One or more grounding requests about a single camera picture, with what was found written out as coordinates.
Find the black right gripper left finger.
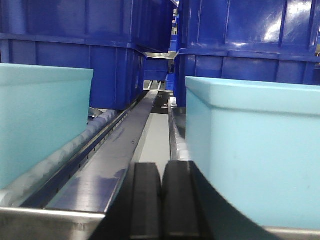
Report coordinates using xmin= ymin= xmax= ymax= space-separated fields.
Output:
xmin=90 ymin=162 xmax=162 ymax=240

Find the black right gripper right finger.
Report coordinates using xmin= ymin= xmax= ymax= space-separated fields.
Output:
xmin=162 ymin=160 xmax=275 ymax=240

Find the light blue bin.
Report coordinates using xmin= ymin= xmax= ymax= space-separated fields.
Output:
xmin=185 ymin=76 xmax=320 ymax=230
xmin=0 ymin=63 xmax=94 ymax=188

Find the steel shelf front beam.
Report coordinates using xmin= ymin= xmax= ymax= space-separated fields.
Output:
xmin=0 ymin=207 xmax=105 ymax=240

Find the white roller track right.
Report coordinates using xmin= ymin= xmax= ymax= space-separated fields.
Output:
xmin=167 ymin=97 xmax=191 ymax=161

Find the white roller track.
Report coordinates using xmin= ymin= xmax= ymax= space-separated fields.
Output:
xmin=167 ymin=97 xmax=191 ymax=161
xmin=0 ymin=109 xmax=118 ymax=207

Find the white roller track left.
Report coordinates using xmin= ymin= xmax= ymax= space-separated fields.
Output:
xmin=0 ymin=109 xmax=118 ymax=207

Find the dark blue bin upper left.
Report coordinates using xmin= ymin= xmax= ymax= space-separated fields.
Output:
xmin=0 ymin=0 xmax=177 ymax=110

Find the dark blue bin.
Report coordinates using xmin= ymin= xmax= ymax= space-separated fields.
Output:
xmin=174 ymin=0 xmax=320 ymax=107
xmin=0 ymin=0 xmax=177 ymax=110

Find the dark blue bin upper right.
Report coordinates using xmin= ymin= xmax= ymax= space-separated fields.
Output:
xmin=174 ymin=0 xmax=320 ymax=107

